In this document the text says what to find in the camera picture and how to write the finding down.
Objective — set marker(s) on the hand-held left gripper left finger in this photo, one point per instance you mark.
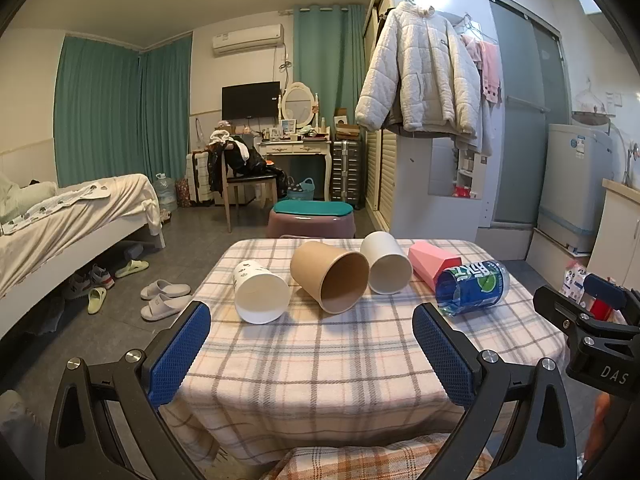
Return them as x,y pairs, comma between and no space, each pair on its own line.
180,355

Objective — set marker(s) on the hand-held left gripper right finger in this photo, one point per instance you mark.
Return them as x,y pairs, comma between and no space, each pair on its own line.
445,360

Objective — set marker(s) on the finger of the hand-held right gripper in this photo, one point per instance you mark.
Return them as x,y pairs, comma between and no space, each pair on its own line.
607,288
557,306

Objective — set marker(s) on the brown paper cup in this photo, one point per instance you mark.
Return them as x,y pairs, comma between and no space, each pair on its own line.
312,265

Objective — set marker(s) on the blue plastic cup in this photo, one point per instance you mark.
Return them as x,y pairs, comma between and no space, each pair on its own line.
475,285

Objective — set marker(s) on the pink faceted cup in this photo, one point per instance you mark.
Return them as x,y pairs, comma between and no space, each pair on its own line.
427,262

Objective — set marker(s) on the white printed paper cup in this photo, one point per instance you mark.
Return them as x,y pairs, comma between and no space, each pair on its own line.
255,285

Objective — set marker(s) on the plain white paper cup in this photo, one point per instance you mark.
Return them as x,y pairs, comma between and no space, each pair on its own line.
380,252

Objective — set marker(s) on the white snack packet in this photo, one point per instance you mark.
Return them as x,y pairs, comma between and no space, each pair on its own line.
575,277

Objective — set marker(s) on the white slipper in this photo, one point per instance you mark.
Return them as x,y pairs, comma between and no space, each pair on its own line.
165,290
160,308

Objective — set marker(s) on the white counter cabinet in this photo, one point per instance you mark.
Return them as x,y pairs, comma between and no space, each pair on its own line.
615,230

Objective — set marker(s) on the green slipper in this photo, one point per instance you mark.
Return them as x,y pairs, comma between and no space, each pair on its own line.
131,268
96,300

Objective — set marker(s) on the white washing machine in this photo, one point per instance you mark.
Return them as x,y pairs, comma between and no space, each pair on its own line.
575,185

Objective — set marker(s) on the grey sneaker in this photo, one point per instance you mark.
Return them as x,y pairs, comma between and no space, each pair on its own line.
75,286
102,276

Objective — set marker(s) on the plaid tablecloth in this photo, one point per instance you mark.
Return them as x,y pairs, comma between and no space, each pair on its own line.
320,360

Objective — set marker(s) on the orange plaid cloth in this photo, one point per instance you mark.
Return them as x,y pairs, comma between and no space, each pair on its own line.
350,462

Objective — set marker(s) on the floral bag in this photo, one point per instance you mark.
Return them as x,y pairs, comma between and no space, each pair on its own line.
182,192

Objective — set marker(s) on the large water jug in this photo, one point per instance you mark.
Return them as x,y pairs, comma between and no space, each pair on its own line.
165,191

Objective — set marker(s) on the bed with beige sheet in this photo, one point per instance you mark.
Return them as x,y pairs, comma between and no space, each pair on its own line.
75,225

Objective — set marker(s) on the shallow basin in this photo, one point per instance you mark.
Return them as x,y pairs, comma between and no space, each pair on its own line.
592,117

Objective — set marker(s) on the beige suitcase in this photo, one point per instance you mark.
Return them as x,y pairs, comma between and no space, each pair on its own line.
197,180

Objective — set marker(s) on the frosted glass sliding door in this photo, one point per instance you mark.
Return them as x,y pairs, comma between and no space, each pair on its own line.
525,125

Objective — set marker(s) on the wooden chair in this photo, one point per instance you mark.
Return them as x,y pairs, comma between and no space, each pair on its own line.
245,182

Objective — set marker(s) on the purple stool with teal lid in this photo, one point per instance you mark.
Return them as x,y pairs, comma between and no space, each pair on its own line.
311,220

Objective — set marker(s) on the grey hanging garment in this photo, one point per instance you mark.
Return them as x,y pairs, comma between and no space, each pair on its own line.
475,132

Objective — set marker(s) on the white wardrobe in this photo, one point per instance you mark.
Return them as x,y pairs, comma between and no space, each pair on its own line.
382,170

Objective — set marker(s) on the blue plastic basket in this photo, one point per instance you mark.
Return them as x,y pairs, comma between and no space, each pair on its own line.
300,188

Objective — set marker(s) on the pile of clothes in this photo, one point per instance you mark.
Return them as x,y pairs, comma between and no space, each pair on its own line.
235,152

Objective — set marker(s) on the silver suitcase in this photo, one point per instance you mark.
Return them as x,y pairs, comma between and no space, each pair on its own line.
346,172

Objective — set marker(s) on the light green pillow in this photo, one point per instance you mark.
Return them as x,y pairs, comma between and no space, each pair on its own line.
20,195

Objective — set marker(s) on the white dressing table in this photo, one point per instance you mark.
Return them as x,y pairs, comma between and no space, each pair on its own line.
295,152

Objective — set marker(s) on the pink hanging clothes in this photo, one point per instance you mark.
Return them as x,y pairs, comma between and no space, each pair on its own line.
487,67

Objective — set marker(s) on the wide green curtain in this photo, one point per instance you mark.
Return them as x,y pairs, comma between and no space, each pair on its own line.
110,110

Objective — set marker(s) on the cardboard box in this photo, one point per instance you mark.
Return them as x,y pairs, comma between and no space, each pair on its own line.
347,124

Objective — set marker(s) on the black television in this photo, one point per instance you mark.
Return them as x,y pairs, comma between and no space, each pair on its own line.
251,100

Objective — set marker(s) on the white puffer jacket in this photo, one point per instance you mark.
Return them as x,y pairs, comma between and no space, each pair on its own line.
420,70

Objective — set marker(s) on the white oval vanity mirror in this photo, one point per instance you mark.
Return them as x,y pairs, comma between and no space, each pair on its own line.
300,102

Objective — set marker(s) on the narrow green curtain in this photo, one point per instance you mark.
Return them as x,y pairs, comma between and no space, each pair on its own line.
327,60

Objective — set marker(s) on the white air conditioner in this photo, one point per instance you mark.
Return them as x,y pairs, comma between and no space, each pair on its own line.
247,39

